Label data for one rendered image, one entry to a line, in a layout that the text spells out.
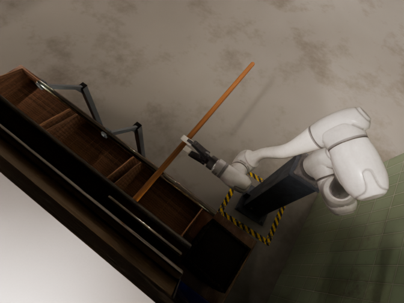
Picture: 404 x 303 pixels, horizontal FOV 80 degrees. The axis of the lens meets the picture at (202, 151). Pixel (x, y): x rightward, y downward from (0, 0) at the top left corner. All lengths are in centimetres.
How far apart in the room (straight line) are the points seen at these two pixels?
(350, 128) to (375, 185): 20
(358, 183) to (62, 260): 83
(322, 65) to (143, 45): 257
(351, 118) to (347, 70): 342
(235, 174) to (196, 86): 202
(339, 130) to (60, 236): 87
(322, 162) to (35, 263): 141
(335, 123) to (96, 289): 88
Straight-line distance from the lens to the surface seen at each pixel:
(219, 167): 124
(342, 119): 97
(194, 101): 296
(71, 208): 61
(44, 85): 164
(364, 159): 93
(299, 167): 168
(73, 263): 27
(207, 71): 330
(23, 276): 28
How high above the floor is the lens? 236
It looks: 63 degrees down
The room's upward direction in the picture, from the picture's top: 21 degrees clockwise
